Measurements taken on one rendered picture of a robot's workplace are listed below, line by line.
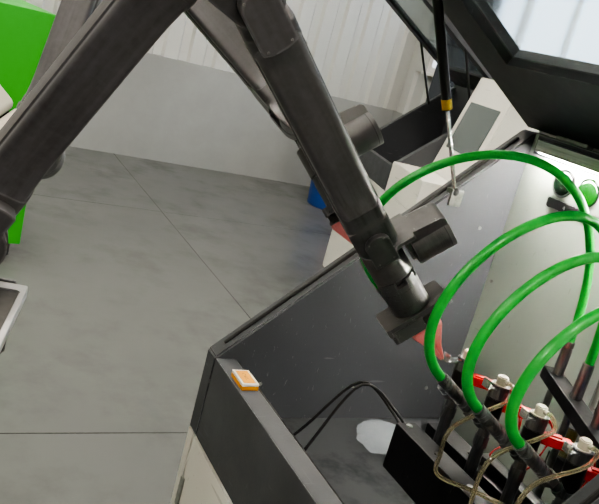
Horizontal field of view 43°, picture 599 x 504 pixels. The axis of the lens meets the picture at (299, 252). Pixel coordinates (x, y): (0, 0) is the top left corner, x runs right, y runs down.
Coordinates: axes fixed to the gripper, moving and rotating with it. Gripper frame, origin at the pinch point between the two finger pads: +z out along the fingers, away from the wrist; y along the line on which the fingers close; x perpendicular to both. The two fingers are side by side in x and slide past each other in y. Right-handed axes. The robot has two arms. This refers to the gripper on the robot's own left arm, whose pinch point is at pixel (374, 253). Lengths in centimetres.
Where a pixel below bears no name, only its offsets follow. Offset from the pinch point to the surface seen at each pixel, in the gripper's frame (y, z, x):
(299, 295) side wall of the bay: 18.0, -1.4, 17.0
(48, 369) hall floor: 165, -36, 152
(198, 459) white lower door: 13, 15, 46
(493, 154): 0.3, -4.0, -22.6
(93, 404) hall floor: 154, -14, 135
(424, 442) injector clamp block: 2.3, 28.7, 7.8
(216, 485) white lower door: 6.2, 20.1, 42.5
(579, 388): 5.5, 32.6, -16.3
